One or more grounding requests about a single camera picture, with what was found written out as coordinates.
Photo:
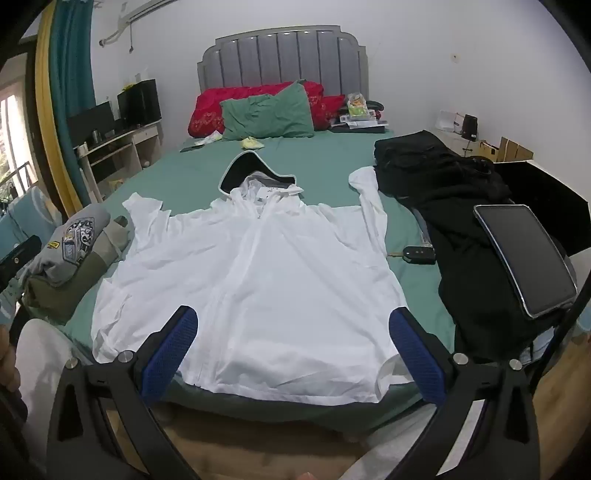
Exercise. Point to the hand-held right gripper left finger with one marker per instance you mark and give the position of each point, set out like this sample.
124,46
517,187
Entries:
171,355

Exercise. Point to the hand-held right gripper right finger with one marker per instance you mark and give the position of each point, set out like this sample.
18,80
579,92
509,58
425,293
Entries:
418,355

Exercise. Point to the white hooded jacket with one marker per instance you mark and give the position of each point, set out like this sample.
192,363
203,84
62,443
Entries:
277,286

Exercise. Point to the person's left hand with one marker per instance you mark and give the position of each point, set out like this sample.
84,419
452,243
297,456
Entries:
8,360

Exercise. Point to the light blue patterned cloth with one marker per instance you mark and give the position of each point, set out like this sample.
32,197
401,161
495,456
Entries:
27,221

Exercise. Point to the olive green folded garment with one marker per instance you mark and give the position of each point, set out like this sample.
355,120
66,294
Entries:
46,300

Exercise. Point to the spread black garment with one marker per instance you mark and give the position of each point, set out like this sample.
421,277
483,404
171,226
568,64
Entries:
475,286

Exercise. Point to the black car key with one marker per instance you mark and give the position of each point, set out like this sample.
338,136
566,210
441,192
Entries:
418,255

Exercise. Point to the window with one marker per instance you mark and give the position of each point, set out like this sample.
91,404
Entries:
11,138

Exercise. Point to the grey blue garment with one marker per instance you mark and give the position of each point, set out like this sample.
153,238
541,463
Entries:
422,230

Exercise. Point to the metal cup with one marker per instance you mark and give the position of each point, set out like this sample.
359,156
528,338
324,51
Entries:
95,137

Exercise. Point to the grey tablet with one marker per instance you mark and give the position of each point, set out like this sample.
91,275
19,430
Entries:
526,258

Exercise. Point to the yellow curtain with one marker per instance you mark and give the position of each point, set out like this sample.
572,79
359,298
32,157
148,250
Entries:
46,115

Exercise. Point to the black monitor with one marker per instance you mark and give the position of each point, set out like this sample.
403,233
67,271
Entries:
90,122

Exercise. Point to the white wooden desk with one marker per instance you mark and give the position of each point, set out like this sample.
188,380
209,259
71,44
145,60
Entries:
147,138

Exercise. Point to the teal curtain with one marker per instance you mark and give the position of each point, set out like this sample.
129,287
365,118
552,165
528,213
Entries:
69,69

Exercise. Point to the folded black garment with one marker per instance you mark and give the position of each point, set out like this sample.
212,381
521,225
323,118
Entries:
415,157

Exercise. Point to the black computer tower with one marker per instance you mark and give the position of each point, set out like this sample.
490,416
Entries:
141,101

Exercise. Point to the bed with green sheet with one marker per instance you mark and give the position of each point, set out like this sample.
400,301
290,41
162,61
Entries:
323,157

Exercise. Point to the white tissue packet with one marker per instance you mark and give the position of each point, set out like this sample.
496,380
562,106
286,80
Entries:
210,138

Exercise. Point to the cardboard box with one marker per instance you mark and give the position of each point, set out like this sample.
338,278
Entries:
512,150

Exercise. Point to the yellow green small cloth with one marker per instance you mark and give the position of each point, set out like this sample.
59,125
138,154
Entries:
251,143

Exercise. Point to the small black speaker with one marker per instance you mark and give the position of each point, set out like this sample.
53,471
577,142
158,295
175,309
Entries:
470,125

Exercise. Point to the white box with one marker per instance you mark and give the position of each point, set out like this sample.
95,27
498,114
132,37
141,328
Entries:
448,121

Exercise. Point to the stack of papers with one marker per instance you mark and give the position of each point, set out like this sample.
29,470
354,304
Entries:
360,123

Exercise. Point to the large red pillow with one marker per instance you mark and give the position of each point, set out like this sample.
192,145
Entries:
207,110

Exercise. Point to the green snack bag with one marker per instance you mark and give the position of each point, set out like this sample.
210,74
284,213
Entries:
358,104

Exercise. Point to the green pillow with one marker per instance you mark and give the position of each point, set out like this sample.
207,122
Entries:
268,115

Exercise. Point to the small red pillow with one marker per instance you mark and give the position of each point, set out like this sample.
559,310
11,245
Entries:
330,110

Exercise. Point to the white air conditioner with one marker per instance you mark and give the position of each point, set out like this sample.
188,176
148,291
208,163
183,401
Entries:
138,11

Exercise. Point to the grey padded headboard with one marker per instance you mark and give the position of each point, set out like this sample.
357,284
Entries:
286,55

